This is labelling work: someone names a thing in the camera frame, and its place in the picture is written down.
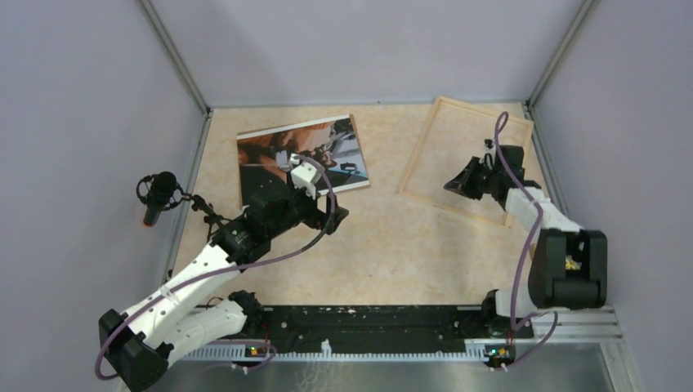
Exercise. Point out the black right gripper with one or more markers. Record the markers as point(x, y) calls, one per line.
point(462, 183)

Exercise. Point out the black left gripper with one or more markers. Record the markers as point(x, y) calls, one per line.
point(318, 216)

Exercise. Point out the light wooden picture frame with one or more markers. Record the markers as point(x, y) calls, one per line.
point(454, 132)

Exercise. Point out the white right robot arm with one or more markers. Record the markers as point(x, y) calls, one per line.
point(562, 265)

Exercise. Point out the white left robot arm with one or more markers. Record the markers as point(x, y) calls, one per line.
point(139, 344)

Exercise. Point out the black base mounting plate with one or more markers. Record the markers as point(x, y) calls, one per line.
point(374, 329)

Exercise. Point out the small yellow object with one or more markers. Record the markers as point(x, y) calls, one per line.
point(571, 264)

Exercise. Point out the black microphone on stand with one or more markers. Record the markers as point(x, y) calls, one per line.
point(161, 192)

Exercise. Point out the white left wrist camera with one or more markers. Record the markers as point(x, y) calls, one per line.
point(302, 174)

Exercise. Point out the aluminium front rail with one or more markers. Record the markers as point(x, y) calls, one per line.
point(571, 328)

